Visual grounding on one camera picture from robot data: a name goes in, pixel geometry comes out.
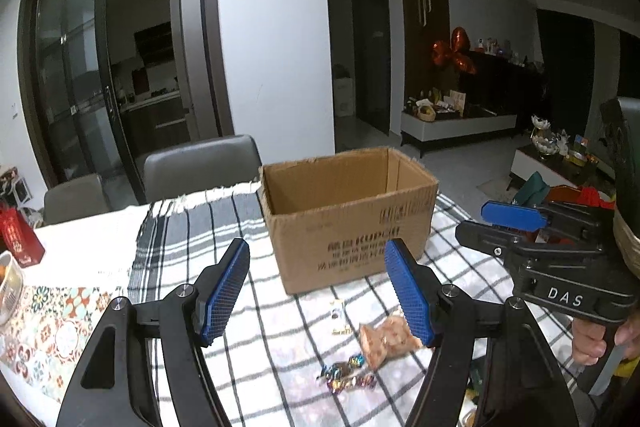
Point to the white low tv cabinet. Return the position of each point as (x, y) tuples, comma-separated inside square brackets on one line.
[(418, 132)]

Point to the beige snack packets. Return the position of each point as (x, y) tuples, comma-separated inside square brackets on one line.
[(391, 339)]

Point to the brown cardboard box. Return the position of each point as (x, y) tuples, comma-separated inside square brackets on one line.
[(329, 218)]

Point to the lotus shaped ornament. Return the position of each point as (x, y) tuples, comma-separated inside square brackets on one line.
[(543, 138)]

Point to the red foil balloons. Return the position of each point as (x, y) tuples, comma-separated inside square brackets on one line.
[(455, 53)]

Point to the clear food container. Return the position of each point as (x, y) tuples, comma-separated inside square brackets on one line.
[(11, 286)]

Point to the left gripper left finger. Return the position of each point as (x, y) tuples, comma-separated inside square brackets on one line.
[(112, 383)]

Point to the floral patterned placemat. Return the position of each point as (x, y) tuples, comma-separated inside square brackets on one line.
[(43, 339)]

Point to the grey dining chair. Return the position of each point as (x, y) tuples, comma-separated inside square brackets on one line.
[(200, 166), (75, 199)]

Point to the checkered grey white tablecloth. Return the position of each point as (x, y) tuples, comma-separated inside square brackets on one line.
[(266, 364)]

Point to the colourful foil candy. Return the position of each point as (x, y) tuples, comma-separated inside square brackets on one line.
[(346, 375)]

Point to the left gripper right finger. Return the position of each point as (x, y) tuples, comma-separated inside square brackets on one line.
[(522, 383)]

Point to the red wooden chair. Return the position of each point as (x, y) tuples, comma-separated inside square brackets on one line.
[(585, 195)]

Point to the grey dining chair far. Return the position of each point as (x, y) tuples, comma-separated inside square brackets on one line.
[(75, 199)]

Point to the green cloth on chair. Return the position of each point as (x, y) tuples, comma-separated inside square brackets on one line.
[(533, 192)]

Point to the grey dining chair near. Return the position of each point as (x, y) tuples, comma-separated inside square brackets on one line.
[(200, 166)]

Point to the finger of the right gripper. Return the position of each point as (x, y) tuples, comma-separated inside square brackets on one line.
[(505, 245), (552, 226)]

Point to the small white gold wrapper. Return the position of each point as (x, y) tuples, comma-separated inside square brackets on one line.
[(338, 321)]

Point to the red gift bag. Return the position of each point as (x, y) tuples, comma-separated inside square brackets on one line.
[(20, 238)]

